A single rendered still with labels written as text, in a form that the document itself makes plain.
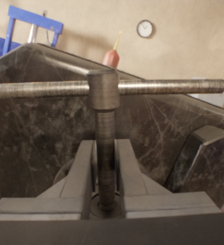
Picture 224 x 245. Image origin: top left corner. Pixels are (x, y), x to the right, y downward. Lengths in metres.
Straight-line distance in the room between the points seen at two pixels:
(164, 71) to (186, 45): 0.67
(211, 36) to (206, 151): 4.10
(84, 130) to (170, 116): 0.16
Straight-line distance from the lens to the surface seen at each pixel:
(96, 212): 0.18
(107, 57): 0.74
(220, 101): 3.97
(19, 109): 0.34
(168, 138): 0.36
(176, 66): 3.98
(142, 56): 3.73
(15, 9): 3.42
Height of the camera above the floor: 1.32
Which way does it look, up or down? 15 degrees down
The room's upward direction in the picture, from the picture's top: 19 degrees clockwise
